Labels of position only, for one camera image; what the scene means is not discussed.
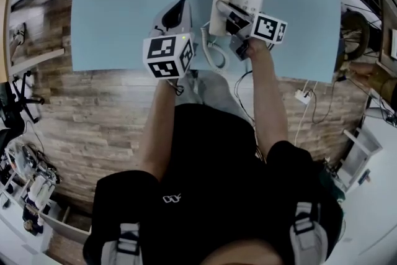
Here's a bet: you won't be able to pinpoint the grey telephone cord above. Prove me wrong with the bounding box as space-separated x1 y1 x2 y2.
200 20 230 73

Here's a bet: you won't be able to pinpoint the black office chair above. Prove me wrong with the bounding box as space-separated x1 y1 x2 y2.
0 70 46 153

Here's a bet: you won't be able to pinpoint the person's right forearm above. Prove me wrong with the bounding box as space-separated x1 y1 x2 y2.
247 39 289 161

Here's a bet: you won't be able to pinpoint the person's left forearm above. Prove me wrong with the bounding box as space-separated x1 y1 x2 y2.
140 78 184 182

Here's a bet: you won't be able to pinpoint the white power cable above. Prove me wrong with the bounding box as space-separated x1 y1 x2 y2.
291 79 318 148

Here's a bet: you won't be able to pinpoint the thin black cable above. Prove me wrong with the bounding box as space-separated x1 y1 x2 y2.
233 69 255 124

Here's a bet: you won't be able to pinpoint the round wicker stool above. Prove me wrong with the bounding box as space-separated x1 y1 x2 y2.
340 10 372 61

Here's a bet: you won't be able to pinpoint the cluttered storage rack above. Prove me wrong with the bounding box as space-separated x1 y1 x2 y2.
0 139 61 238

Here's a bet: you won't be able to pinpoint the looped black cable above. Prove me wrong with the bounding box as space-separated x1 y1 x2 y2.
311 79 339 125

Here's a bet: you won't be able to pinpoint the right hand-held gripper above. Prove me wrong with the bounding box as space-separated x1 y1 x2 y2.
215 0 288 62

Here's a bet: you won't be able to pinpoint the grey harness strap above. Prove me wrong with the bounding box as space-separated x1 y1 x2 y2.
102 222 142 265
288 202 329 265

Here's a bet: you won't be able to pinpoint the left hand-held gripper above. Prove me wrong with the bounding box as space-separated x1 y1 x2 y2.
142 0 197 81

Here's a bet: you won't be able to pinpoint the white power strip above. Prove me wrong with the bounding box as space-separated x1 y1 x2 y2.
293 88 313 105

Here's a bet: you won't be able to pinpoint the white shelf unit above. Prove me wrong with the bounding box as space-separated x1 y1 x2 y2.
337 126 384 195

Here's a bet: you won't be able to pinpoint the person's grey trousers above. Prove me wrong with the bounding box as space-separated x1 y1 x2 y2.
179 70 248 117

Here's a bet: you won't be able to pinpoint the person's black t-shirt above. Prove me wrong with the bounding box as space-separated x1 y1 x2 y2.
83 103 346 265

